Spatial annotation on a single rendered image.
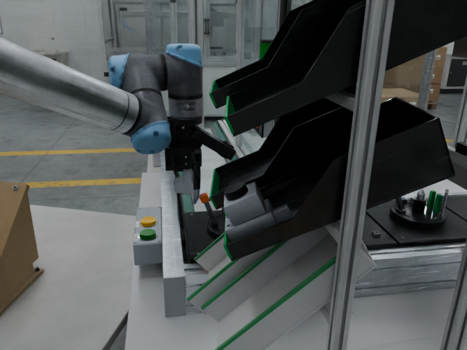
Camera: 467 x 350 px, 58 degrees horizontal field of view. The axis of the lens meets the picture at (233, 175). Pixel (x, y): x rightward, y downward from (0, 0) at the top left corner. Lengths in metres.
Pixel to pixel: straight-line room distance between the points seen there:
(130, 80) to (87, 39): 8.22
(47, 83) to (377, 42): 0.47
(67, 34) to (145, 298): 8.30
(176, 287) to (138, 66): 0.46
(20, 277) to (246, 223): 0.70
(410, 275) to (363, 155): 0.66
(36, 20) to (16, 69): 8.58
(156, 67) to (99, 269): 0.55
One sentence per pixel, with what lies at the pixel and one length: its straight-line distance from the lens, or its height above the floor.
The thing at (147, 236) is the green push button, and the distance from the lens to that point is 1.05.
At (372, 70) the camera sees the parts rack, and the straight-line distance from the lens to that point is 0.44.
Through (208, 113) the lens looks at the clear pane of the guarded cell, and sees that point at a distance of 2.32.
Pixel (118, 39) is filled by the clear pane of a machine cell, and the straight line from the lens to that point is 6.19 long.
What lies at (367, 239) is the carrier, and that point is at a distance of 1.08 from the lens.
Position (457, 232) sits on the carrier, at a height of 0.97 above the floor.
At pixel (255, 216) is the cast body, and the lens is 0.52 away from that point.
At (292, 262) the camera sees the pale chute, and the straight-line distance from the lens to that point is 0.68.
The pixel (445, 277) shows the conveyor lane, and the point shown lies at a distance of 1.15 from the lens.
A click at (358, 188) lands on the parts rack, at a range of 0.47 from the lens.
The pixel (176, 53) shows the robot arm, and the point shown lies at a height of 1.40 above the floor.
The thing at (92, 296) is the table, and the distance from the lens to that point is 1.06.
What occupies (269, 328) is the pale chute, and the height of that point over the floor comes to 1.09.
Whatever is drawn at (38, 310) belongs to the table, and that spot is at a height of 0.86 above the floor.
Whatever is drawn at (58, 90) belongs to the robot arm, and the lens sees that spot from 0.70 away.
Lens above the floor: 1.47
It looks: 21 degrees down
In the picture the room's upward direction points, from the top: 1 degrees clockwise
